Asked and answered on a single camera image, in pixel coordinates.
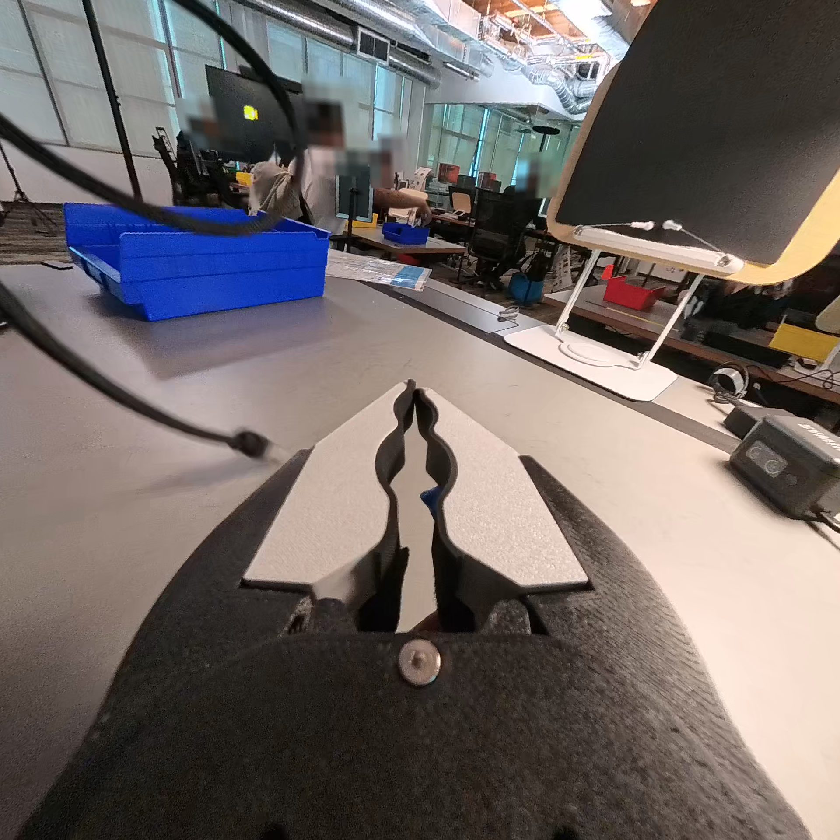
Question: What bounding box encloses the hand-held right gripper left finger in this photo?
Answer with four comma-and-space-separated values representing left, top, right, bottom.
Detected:
243, 378, 417, 603

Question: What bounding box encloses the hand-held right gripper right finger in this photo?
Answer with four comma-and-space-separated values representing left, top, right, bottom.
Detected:
417, 387, 590, 618

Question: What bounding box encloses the blue plastic bin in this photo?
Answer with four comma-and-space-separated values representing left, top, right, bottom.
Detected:
64, 202, 332, 324

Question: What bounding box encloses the black braided switch cable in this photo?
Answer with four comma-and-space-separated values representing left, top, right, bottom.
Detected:
0, 0, 311, 238

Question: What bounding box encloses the blue waste container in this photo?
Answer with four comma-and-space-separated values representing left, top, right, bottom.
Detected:
508, 270, 547, 307

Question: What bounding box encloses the printed paper sheet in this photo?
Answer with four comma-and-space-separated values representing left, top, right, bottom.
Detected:
326, 252, 434, 292

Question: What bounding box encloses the red plastic bin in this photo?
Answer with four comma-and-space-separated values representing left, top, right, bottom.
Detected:
602, 276, 668, 312

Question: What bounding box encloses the grey black round device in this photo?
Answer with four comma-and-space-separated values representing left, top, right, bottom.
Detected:
709, 362, 752, 404

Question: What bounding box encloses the black power adapter brick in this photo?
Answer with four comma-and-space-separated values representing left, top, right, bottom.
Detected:
724, 403, 799, 442

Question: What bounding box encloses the wooden workbench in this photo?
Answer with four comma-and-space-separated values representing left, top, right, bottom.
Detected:
545, 289, 840, 403

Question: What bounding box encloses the dark grey power bank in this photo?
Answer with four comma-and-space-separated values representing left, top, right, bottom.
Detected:
730, 413, 840, 521

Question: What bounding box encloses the wooden office table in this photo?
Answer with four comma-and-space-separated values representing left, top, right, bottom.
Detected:
341, 226, 469, 265

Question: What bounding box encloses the black mesh office chair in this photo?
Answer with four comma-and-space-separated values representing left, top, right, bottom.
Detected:
467, 187, 547, 291

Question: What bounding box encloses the grey screen on tripod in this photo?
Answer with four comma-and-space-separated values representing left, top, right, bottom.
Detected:
336, 174, 376, 228

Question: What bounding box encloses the beige hanging jacket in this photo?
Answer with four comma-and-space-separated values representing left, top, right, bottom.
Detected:
249, 161, 305, 222

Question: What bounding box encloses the small yellow bin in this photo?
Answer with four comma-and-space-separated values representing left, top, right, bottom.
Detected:
769, 322, 840, 364

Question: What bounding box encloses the large black monitor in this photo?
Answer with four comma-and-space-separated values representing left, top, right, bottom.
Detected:
205, 64, 305, 163

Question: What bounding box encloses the black disc floor stand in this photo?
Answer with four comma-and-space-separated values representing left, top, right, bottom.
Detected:
82, 0, 147, 206

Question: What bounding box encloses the silver ventilation duct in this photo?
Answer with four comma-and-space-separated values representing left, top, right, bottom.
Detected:
236, 0, 445, 88

